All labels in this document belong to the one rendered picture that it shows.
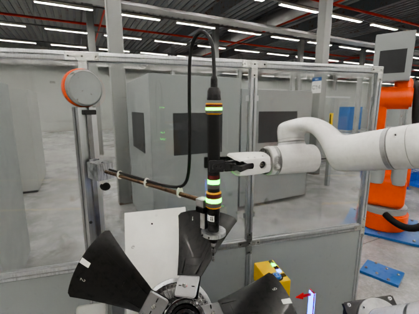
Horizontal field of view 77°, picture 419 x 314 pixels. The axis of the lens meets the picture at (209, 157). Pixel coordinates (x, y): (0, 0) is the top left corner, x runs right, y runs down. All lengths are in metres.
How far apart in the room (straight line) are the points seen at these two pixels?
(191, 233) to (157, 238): 0.23
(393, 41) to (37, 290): 4.52
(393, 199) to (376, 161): 3.90
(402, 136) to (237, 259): 1.31
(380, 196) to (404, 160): 3.92
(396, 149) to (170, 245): 0.86
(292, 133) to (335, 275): 1.57
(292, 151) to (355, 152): 0.18
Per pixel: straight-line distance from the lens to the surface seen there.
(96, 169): 1.17
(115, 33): 5.11
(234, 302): 0.96
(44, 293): 1.74
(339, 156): 0.69
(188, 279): 0.92
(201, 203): 0.76
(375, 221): 4.60
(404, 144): 0.63
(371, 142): 0.65
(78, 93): 1.23
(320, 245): 2.01
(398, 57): 4.48
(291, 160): 0.77
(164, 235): 1.16
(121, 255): 0.87
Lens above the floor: 1.80
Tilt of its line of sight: 11 degrees down
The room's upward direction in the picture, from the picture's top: straight up
